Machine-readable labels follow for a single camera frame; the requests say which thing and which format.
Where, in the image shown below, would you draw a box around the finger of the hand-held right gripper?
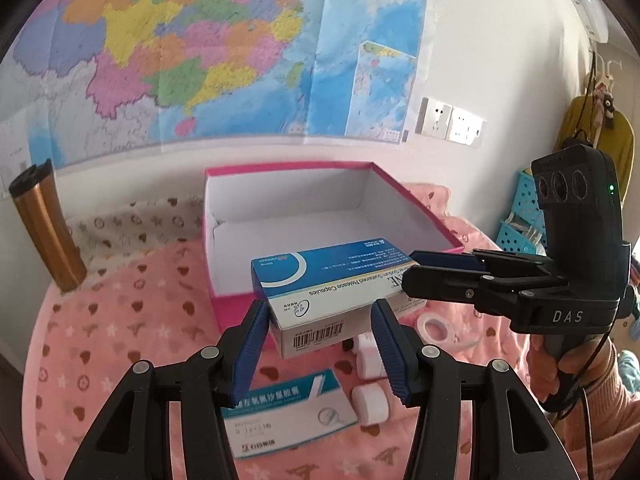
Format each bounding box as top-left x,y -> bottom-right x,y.
401,263 -> 532,319
409,248 -> 557,282

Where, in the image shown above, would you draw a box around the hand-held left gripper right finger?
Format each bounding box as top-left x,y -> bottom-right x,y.
371,298 -> 569,480

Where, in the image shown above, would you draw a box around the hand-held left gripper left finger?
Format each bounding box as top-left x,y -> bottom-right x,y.
63,300 -> 271,480

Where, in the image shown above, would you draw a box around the teal and white medicine box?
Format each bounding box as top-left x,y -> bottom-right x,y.
220,368 -> 359,460

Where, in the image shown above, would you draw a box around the blue and white medicine box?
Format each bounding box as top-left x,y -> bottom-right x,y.
250,237 -> 429,361

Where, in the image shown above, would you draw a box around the pink cardboard box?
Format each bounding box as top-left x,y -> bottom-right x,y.
202,161 -> 466,351

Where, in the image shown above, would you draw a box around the person's right forearm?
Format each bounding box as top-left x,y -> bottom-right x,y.
565,347 -> 640,480

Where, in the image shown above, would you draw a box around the person's right hand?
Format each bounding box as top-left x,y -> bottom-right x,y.
529,334 -> 617,411

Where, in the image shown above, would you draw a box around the white plastic bottle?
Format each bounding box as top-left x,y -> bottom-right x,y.
356,332 -> 384,379

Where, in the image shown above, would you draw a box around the white tape roll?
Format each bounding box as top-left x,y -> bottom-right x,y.
417,312 -> 479,352

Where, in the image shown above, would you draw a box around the white bottle caps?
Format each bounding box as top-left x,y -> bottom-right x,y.
351,382 -> 390,427

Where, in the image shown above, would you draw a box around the blue plastic basket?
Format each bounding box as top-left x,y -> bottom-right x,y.
497,170 -> 549,257

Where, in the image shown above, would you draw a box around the yellow hanging garment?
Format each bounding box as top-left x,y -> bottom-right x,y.
552,94 -> 637,201

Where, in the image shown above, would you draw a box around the pink patterned blanket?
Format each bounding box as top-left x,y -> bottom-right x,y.
27,180 -> 640,480

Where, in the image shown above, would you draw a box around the hanging plush toy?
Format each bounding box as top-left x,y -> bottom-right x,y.
592,72 -> 619,132

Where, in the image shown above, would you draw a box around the gold thermos bottle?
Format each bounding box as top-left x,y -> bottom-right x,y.
8,159 -> 89,294

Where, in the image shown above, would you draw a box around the white air conditioner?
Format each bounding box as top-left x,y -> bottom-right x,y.
559,0 -> 612,44

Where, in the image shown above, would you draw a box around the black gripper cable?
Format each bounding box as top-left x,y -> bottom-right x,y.
565,50 -> 632,480

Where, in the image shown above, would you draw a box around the colourful wall map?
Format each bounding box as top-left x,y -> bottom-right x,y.
0,0 -> 432,172

